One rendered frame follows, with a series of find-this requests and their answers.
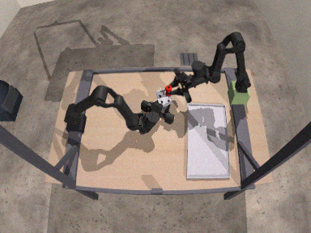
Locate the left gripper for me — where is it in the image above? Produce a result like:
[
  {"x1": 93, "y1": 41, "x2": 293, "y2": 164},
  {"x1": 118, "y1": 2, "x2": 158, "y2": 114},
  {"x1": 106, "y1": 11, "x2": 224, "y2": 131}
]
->
[{"x1": 141, "y1": 100, "x2": 174, "y2": 125}]

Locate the grey rectangular table frame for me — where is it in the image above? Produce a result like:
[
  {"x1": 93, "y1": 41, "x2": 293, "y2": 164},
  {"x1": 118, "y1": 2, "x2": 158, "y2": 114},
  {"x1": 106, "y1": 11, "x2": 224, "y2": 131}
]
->
[{"x1": 63, "y1": 67, "x2": 254, "y2": 195}]

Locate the white shallow rectangular tray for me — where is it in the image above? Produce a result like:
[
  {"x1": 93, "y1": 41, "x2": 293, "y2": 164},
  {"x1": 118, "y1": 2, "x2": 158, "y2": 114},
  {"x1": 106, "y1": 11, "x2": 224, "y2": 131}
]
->
[{"x1": 186, "y1": 103, "x2": 230, "y2": 179}]

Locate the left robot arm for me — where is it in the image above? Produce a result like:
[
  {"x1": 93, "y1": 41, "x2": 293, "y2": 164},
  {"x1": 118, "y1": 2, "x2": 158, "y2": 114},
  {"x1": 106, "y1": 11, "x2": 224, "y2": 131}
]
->
[{"x1": 64, "y1": 85, "x2": 163, "y2": 134}]

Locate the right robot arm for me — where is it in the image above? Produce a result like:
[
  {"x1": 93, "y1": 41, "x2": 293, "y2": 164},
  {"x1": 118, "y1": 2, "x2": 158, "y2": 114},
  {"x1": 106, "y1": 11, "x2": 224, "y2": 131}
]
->
[{"x1": 178, "y1": 32, "x2": 251, "y2": 93}]

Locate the red screwdriver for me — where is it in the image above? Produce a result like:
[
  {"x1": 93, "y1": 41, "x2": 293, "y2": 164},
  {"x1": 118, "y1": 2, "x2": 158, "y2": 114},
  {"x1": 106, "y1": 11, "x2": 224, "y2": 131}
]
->
[{"x1": 165, "y1": 85, "x2": 172, "y2": 98}]

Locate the grey metal bracket with holes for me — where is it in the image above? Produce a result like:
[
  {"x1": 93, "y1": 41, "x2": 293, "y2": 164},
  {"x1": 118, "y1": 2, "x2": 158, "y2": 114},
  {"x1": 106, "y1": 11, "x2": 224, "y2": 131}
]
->
[{"x1": 156, "y1": 89, "x2": 173, "y2": 106}]

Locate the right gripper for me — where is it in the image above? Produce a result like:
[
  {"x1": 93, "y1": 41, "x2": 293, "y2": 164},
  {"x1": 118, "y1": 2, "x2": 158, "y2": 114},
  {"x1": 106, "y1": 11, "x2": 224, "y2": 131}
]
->
[{"x1": 167, "y1": 68, "x2": 198, "y2": 104}]

